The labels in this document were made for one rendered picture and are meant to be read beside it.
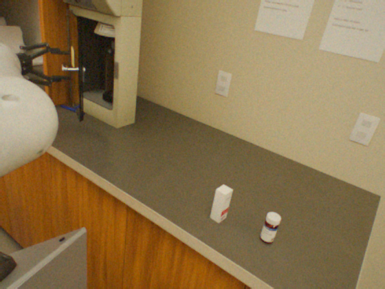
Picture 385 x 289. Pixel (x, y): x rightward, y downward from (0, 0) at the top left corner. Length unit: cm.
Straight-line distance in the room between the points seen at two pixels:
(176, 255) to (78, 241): 58
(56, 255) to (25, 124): 17
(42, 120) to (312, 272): 74
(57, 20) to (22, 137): 115
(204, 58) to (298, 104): 50
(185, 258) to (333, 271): 41
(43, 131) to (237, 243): 62
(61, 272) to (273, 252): 59
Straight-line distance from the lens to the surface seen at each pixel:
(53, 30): 157
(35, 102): 47
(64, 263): 48
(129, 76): 137
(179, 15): 164
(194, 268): 100
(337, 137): 138
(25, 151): 47
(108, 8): 126
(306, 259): 94
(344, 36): 132
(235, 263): 85
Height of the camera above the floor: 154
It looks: 27 degrees down
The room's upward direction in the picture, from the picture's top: 9 degrees clockwise
